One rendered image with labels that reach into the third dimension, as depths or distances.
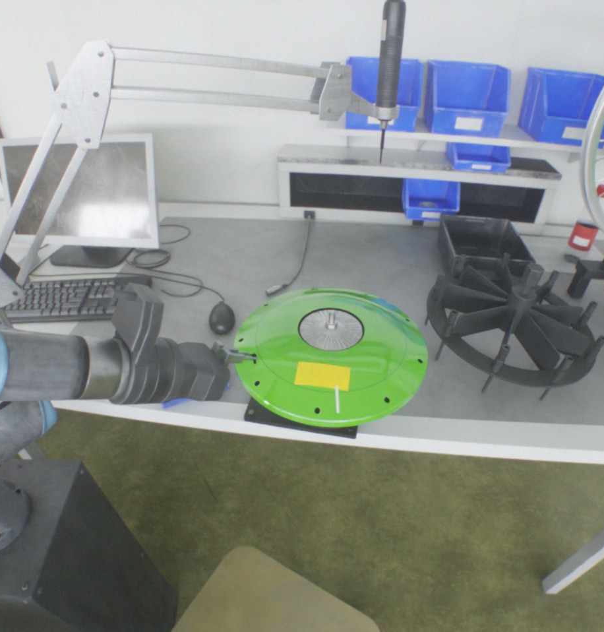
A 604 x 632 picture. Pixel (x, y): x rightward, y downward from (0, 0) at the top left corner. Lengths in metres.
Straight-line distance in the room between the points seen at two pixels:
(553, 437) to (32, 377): 0.78
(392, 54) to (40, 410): 0.81
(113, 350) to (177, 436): 1.50
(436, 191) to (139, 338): 1.23
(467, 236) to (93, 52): 1.03
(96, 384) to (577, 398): 0.83
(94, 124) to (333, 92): 0.38
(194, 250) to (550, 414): 0.99
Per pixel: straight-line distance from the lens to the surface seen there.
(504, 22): 1.44
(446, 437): 0.76
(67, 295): 1.14
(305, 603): 0.92
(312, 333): 0.63
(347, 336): 0.63
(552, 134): 1.32
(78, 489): 0.87
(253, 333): 0.66
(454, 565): 1.67
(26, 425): 0.74
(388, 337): 0.65
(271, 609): 0.92
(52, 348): 0.41
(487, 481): 1.86
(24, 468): 0.92
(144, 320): 0.40
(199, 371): 0.47
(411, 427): 0.75
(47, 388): 0.41
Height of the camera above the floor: 1.51
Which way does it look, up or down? 39 degrees down
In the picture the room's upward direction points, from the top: straight up
